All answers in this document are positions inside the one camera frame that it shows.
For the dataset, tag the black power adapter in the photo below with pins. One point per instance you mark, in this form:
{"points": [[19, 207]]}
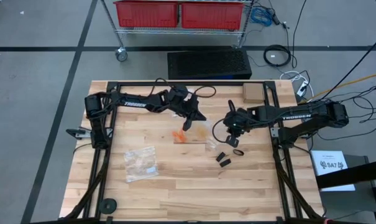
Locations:
{"points": [[276, 19]]}

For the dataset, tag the dark grey side cart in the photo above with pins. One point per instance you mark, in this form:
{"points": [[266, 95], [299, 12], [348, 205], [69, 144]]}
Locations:
{"points": [[346, 202]]}

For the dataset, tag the white power strip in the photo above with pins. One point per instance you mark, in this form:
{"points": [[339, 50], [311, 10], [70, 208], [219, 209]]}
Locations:
{"points": [[302, 89]]}

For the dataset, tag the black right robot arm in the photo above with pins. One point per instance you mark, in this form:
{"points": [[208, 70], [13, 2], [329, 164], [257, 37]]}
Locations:
{"points": [[299, 115]]}

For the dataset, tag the white SA7 paper sheet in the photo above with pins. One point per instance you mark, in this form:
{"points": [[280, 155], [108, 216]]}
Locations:
{"points": [[333, 177]]}

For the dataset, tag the grey metal mounting bracket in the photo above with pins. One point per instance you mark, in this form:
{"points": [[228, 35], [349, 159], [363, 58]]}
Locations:
{"points": [[274, 132], [82, 133]]}

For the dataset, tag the black round disc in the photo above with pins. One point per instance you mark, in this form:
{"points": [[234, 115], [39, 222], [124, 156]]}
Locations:
{"points": [[103, 207]]}

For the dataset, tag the black perforated floor mat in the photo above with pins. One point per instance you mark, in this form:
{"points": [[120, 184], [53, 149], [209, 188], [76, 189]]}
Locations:
{"points": [[206, 63]]}

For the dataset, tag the wide black rubber band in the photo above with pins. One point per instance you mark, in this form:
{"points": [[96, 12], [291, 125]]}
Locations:
{"points": [[238, 155]]}

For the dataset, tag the black aluminium table frame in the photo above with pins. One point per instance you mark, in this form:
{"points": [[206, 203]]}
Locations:
{"points": [[225, 83]]}

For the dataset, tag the brown cardboard box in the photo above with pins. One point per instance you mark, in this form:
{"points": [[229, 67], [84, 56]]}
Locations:
{"points": [[253, 92]]}

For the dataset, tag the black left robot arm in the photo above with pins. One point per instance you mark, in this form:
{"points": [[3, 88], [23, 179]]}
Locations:
{"points": [[135, 103]]}

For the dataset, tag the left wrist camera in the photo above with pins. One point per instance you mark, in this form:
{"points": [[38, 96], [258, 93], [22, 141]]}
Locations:
{"points": [[193, 99]]}

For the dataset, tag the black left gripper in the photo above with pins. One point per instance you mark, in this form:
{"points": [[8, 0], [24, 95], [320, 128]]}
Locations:
{"points": [[181, 104]]}

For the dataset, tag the red plastic bin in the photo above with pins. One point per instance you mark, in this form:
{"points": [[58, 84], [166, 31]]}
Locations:
{"points": [[212, 15], [147, 14]]}

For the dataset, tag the black clip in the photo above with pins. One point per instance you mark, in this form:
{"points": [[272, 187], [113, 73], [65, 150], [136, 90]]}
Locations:
{"points": [[225, 163], [220, 156]]}

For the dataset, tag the black metal beam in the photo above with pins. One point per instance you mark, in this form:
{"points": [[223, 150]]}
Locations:
{"points": [[352, 175]]}

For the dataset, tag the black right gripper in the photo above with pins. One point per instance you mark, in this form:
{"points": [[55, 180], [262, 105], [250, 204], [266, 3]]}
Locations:
{"points": [[239, 121]]}

